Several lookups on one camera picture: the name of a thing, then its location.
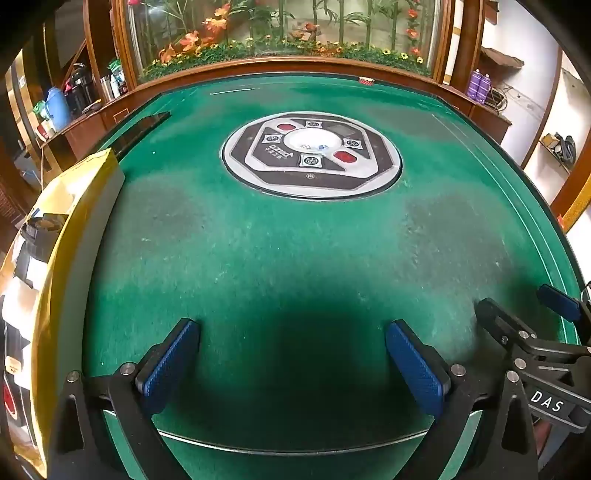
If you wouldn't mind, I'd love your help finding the low wooden sideboard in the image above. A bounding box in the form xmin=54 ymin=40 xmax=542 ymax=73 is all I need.
xmin=37 ymin=88 xmax=139 ymax=185

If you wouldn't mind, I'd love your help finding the brown wall shelf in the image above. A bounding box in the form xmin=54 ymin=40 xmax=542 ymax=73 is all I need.
xmin=480 ymin=46 xmax=525 ymax=70

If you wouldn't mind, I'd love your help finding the blue thermos jug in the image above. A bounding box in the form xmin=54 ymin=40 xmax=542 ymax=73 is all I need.
xmin=45 ymin=87 xmax=72 ymax=132

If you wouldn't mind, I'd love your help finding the wire bundle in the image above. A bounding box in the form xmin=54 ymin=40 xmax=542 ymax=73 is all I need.
xmin=489 ymin=85 xmax=513 ymax=112

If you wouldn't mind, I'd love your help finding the black thermos pot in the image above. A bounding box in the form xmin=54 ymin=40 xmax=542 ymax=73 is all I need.
xmin=65 ymin=74 xmax=95 ymax=116

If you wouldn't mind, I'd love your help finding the black strap bundle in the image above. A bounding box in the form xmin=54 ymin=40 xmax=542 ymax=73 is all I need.
xmin=540 ymin=133 xmax=577 ymax=166

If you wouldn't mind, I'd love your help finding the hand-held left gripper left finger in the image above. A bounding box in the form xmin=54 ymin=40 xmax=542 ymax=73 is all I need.
xmin=48 ymin=318 xmax=200 ymax=480

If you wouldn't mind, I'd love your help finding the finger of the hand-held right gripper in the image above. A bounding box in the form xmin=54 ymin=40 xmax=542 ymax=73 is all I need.
xmin=538 ymin=284 xmax=591 ymax=333
xmin=475 ymin=298 xmax=591 ymax=372

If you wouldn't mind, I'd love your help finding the glass case with artificial plants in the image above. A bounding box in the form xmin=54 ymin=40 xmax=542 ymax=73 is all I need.
xmin=113 ymin=0 xmax=455 ymax=84

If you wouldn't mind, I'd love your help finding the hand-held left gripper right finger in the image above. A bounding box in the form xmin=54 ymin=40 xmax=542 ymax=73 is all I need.
xmin=385 ymin=319 xmax=539 ymax=480

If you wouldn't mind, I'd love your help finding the round table control panel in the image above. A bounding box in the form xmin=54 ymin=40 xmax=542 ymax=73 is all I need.
xmin=222 ymin=111 xmax=402 ymax=200

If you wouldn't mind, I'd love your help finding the cardboard box with yellow tape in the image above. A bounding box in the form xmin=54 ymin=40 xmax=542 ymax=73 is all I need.
xmin=0 ymin=148 xmax=125 ymax=467

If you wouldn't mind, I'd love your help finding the green and white bottle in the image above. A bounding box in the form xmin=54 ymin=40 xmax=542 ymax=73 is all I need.
xmin=108 ymin=59 xmax=127 ymax=97

